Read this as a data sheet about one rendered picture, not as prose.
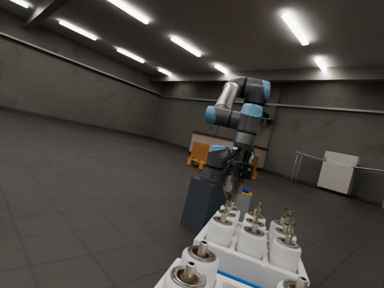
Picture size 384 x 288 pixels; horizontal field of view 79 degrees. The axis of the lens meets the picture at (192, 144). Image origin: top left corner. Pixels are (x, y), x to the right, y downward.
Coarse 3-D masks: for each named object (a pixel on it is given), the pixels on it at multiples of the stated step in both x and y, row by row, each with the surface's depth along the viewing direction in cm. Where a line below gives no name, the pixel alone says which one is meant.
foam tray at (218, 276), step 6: (180, 258) 68; (174, 264) 64; (168, 270) 61; (216, 276) 64; (222, 276) 64; (162, 282) 55; (216, 282) 61; (222, 282) 61; (228, 282) 62; (234, 282) 63; (240, 282) 63
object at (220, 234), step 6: (210, 222) 88; (216, 222) 86; (210, 228) 87; (216, 228) 85; (222, 228) 84; (228, 228) 84; (210, 234) 86; (216, 234) 85; (222, 234) 84; (228, 234) 85; (210, 240) 86; (216, 240) 85; (222, 240) 84; (228, 240) 85; (228, 246) 86
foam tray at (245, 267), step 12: (204, 228) 96; (240, 228) 107; (204, 240) 85; (216, 252) 81; (228, 252) 80; (264, 252) 87; (228, 264) 80; (240, 264) 79; (252, 264) 78; (264, 264) 77; (300, 264) 84; (240, 276) 79; (252, 276) 78; (264, 276) 76; (276, 276) 75; (288, 276) 74
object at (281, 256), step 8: (272, 248) 82; (280, 248) 79; (288, 248) 78; (272, 256) 81; (280, 256) 78; (288, 256) 77; (296, 256) 77; (272, 264) 80; (280, 264) 78; (288, 264) 77; (296, 264) 78
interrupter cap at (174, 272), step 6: (174, 270) 49; (180, 270) 49; (198, 270) 51; (174, 276) 47; (180, 276) 48; (198, 276) 49; (204, 276) 49; (180, 282) 45; (186, 282) 46; (192, 282) 46; (198, 282) 46; (204, 282) 47
